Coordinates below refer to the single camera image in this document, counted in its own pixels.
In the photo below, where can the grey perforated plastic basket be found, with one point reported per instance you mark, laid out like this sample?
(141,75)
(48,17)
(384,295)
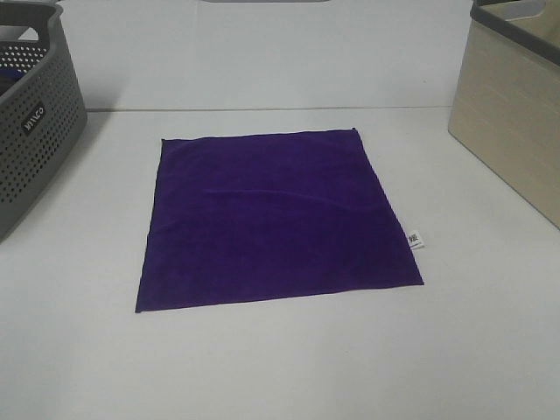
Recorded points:
(42,114)

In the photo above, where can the purple towel in basket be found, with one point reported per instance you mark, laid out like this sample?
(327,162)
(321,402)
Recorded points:
(9,76)

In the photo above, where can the purple towel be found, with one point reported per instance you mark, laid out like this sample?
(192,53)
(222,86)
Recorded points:
(239,219)
(9,76)

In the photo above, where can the white towel label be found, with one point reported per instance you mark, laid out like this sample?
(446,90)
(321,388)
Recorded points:
(415,240)

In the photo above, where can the beige storage bin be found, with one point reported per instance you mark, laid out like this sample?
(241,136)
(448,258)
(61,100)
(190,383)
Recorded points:
(506,106)

